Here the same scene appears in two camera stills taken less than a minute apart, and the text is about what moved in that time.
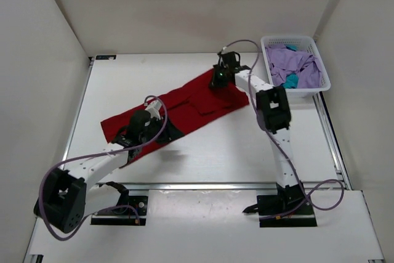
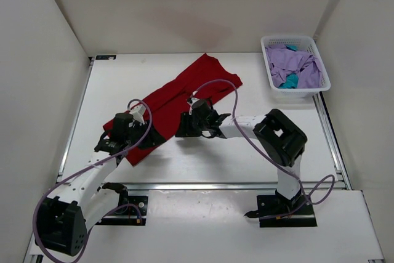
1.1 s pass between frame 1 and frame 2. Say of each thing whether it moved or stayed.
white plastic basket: stayed
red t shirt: moved
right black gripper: moved
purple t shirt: stayed
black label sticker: stayed
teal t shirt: stayed
